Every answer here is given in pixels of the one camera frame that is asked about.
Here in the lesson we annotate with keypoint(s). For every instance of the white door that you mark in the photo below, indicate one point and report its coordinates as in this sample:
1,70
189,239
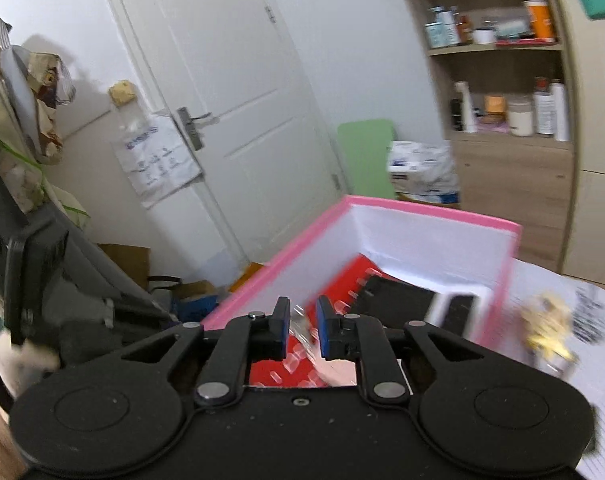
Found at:
266,159

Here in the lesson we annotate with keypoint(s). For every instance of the white tube bottle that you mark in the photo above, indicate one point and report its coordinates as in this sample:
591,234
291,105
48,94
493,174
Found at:
468,113

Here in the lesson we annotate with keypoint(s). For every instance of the white hanging plastic bag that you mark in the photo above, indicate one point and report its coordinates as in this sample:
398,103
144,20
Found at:
155,158

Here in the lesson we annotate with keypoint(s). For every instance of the white plastic package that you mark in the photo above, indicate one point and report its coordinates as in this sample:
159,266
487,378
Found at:
422,172

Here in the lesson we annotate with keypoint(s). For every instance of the white wifi router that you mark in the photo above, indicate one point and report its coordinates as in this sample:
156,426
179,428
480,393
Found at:
461,309

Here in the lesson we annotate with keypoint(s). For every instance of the orange cup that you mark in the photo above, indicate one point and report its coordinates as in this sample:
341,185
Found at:
540,19

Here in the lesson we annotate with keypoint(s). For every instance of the red patterned paper liner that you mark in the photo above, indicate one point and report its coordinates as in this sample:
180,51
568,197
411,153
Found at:
303,365

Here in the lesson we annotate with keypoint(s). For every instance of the wooden shelf cabinet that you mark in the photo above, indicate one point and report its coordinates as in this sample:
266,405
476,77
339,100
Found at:
503,79

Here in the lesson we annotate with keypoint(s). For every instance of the yellow hair clip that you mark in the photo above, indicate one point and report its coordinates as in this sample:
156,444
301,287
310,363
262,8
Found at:
547,325

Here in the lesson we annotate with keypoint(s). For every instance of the white spray can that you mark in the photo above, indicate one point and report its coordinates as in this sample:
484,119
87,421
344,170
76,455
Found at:
544,107

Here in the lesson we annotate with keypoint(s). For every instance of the pink cardboard box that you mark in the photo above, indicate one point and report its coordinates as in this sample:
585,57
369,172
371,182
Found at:
450,251

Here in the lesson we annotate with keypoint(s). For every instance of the white cylinder bottle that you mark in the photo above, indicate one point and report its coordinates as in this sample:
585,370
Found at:
559,94

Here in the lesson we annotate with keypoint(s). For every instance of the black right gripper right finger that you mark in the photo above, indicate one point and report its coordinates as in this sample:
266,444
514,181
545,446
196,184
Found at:
455,406

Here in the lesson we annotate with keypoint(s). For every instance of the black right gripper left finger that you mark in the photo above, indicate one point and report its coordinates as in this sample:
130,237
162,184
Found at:
116,412

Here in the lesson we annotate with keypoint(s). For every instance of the black device case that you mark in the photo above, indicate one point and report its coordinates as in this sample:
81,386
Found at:
392,302

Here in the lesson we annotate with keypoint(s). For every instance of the wooden wardrobe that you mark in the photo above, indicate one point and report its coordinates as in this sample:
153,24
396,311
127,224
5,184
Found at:
585,44

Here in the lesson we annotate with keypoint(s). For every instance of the white jar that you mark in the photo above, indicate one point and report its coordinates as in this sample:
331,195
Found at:
520,116

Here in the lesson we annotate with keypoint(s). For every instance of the green folding board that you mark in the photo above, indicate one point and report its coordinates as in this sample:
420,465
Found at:
364,149

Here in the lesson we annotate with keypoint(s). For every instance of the orange small box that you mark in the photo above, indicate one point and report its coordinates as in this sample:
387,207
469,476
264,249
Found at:
495,105

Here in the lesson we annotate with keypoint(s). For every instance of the metal door handle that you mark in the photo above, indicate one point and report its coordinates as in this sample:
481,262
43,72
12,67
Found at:
190,123

